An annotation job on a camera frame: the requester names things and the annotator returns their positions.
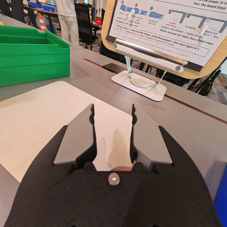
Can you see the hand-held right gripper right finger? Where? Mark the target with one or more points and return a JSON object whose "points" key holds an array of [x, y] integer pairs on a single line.
{"points": [[150, 141]]}

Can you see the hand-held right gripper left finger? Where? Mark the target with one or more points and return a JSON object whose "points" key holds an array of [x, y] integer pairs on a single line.
{"points": [[76, 141]]}

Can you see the white whiteboard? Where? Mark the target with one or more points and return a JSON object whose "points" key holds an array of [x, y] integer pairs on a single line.
{"points": [[154, 92], [44, 120]]}

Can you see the green plastic bin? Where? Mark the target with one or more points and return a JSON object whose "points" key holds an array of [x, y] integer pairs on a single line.
{"points": [[35, 63]]}

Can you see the blue plastic bin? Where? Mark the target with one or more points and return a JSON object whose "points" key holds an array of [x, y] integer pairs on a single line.
{"points": [[221, 198]]}

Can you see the dark bag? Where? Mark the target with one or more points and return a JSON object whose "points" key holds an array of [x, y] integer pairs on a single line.
{"points": [[207, 85]]}

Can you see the dark wooden stand base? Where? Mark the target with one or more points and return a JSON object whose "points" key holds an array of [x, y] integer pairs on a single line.
{"points": [[111, 67]]}

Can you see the instruction poster board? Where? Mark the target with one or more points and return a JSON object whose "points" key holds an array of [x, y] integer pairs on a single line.
{"points": [[159, 32]]}

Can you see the black office chair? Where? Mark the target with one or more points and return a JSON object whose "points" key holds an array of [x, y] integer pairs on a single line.
{"points": [[85, 26]]}

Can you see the orange traffic cone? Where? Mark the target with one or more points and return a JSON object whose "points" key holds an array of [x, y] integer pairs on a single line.
{"points": [[42, 22]]}

